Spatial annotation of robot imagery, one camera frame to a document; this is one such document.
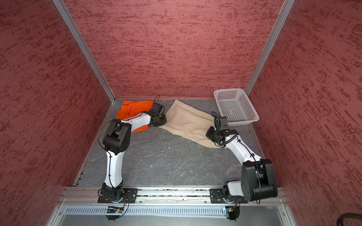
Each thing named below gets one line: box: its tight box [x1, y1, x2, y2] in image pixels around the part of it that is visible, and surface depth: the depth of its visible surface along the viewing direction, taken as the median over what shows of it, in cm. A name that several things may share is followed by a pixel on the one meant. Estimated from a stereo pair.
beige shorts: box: [158, 99, 227, 149], surface depth 107 cm
